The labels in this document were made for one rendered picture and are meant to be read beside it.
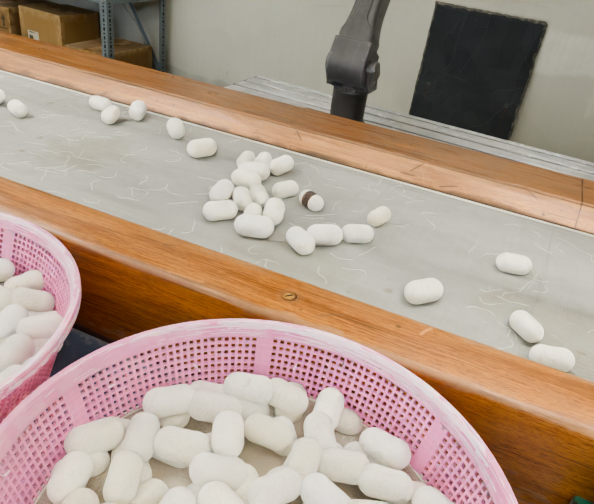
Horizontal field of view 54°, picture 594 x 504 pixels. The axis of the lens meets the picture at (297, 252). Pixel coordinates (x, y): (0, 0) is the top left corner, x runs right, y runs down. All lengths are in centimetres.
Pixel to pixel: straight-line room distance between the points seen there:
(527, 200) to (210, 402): 47
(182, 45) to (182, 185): 264
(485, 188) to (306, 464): 46
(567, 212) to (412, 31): 203
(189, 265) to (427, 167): 37
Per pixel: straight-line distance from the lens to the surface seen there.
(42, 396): 35
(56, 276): 48
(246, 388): 38
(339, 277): 51
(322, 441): 36
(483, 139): 120
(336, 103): 106
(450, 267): 56
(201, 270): 45
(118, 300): 49
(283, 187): 62
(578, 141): 265
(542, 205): 72
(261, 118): 80
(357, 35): 104
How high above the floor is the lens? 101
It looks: 31 degrees down
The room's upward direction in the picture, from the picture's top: 8 degrees clockwise
